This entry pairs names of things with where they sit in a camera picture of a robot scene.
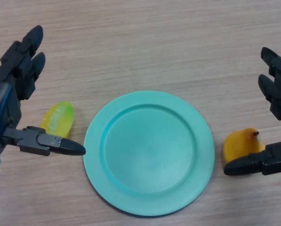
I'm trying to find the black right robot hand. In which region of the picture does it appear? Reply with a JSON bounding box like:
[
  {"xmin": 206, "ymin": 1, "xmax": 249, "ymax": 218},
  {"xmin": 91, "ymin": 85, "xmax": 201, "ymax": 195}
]
[{"xmin": 224, "ymin": 47, "xmax": 281, "ymax": 176}]

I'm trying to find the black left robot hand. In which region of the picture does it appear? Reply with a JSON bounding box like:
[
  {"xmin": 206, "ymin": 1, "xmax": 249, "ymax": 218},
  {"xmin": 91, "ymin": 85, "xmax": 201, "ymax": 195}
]
[{"xmin": 0, "ymin": 25, "xmax": 86, "ymax": 157}]

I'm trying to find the yellow orange pear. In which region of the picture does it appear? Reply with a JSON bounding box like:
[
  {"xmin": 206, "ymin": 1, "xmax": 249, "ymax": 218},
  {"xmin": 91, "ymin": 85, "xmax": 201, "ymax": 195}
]
[{"xmin": 223, "ymin": 128, "xmax": 266, "ymax": 164}]

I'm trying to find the green round plate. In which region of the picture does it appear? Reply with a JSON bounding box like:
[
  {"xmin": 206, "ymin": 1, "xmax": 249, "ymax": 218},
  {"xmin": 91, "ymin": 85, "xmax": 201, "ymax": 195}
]
[{"xmin": 83, "ymin": 90, "xmax": 216, "ymax": 217}]

